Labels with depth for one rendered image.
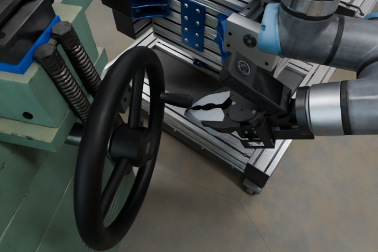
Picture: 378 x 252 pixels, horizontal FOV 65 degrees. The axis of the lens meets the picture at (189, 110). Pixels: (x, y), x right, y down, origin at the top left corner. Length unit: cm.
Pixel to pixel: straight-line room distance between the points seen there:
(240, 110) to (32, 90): 28
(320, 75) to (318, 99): 101
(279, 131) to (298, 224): 85
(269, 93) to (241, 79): 5
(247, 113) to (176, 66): 95
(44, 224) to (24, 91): 36
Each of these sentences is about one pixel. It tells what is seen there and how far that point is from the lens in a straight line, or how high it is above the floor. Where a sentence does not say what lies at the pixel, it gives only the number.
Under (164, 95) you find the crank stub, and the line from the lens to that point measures 51.
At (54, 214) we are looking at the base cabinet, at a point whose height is 59.
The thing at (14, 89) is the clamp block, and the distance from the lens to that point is 38.
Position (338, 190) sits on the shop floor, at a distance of 142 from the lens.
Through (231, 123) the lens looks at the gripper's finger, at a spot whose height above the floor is 82.
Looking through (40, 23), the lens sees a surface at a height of 98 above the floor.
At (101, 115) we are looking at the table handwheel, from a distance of 31.
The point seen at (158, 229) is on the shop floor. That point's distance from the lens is 124.
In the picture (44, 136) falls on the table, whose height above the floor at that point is 87.
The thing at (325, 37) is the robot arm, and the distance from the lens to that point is 46.
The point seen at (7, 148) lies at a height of 81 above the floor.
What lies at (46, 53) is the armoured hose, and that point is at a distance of 36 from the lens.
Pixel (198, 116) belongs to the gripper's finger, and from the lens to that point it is 50.
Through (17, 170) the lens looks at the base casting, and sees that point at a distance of 54.
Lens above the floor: 119
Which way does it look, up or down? 54 degrees down
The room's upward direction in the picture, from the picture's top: straight up
